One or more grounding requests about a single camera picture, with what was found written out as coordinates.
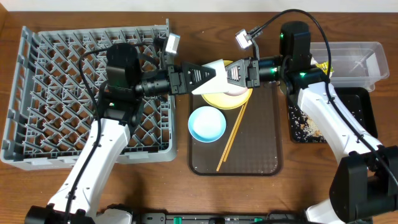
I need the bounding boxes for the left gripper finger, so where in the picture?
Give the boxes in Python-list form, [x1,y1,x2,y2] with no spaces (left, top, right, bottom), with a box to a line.
[185,80,211,93]
[181,62,216,82]

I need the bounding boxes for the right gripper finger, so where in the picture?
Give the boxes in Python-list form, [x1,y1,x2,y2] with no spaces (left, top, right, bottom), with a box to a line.
[227,73,246,86]
[225,59,247,77]

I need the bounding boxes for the white plastic cup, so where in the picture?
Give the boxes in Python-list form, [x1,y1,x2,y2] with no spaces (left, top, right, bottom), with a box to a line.
[192,59,228,95]

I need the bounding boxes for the rice food scraps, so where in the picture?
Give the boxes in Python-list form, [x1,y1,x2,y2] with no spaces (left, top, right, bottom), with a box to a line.
[288,105,326,143]

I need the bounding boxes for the green orange snack wrapper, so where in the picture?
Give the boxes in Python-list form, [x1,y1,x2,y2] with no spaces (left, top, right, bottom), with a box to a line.
[315,62,334,78]

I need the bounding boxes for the pink white bowl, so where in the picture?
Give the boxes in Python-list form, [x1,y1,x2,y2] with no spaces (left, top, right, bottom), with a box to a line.
[225,86,248,96]

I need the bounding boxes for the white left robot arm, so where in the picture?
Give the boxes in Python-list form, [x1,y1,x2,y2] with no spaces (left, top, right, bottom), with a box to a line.
[24,43,216,223]

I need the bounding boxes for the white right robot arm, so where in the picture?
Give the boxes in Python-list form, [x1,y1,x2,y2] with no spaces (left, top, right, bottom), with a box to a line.
[226,21,397,223]

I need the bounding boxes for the clear plastic waste bin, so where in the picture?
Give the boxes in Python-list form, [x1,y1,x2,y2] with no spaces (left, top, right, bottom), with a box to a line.
[329,42,390,91]

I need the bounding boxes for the black waste tray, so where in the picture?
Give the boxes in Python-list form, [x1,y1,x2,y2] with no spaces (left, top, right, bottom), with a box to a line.
[287,87,378,138]

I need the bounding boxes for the grey plastic dishwasher rack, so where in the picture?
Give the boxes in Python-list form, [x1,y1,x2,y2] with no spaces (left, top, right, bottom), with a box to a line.
[1,23,171,170]

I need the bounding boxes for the yellow round plate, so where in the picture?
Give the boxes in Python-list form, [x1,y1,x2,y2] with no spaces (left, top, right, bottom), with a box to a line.
[201,60,252,110]

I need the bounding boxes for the wooden chopstick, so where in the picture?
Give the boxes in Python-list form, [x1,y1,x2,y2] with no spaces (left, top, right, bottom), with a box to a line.
[223,100,249,162]
[216,104,245,172]

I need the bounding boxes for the light blue bowl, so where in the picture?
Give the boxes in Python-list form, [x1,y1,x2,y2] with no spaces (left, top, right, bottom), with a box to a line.
[188,106,226,143]

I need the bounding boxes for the dark brown serving tray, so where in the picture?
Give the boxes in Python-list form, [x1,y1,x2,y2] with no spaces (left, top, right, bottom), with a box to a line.
[188,83,282,176]

